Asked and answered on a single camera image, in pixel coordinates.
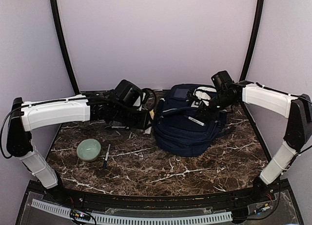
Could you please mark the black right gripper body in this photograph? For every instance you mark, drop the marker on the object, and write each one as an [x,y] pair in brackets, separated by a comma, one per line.
[211,114]

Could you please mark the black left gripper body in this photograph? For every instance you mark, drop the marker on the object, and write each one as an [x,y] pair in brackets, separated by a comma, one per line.
[132,121]

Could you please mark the black capped white marker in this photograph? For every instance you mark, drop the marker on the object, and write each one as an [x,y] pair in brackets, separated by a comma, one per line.
[196,121]

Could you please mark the navy blue student backpack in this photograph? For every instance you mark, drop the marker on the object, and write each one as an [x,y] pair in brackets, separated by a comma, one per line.
[180,136]

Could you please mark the pink pencil-shaped eraser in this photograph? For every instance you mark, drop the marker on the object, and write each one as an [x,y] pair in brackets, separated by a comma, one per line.
[148,131]

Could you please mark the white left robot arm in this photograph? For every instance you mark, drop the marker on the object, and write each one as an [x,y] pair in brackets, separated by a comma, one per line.
[122,104]

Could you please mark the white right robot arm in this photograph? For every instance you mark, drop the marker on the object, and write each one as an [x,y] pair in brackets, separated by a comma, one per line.
[282,118]

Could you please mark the light green ceramic bowl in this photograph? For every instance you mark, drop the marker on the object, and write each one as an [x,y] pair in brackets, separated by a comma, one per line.
[88,150]

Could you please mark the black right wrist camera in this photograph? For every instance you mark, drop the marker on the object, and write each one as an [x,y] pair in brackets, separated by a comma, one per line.
[201,93]

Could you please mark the black left frame post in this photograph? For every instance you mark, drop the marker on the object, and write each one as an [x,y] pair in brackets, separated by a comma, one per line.
[63,46]

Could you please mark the black frame post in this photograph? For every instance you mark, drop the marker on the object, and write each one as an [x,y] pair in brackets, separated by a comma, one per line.
[63,46]
[253,38]

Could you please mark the black right frame post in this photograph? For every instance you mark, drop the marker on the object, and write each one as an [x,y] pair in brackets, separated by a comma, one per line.
[253,38]

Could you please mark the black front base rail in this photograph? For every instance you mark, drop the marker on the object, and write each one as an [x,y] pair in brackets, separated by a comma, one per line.
[87,197]

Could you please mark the white slotted cable duct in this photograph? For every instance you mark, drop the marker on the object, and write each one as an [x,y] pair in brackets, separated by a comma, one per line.
[133,217]

